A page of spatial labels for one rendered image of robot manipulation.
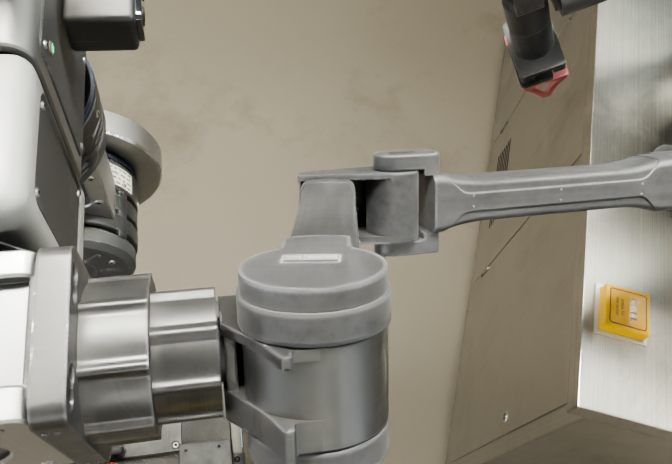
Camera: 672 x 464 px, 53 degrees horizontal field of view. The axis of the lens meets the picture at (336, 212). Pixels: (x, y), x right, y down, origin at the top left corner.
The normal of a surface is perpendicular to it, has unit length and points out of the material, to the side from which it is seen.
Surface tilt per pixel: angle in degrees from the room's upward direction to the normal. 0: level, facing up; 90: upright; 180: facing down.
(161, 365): 25
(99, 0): 0
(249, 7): 0
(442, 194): 40
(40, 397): 0
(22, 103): 45
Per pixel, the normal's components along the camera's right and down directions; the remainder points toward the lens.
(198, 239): 0.14, -0.47
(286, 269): -0.03, -0.98
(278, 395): -0.48, 0.20
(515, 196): 0.27, 0.20
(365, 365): 0.63, 0.15
